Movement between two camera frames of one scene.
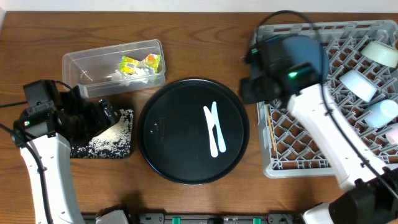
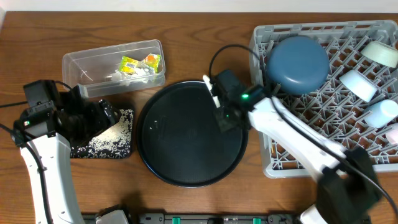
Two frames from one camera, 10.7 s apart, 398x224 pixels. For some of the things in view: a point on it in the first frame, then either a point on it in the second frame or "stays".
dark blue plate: (301, 49) stays
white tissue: (140, 74) stays
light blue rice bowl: (354, 80) stays
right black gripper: (246, 98) -> (223, 124)
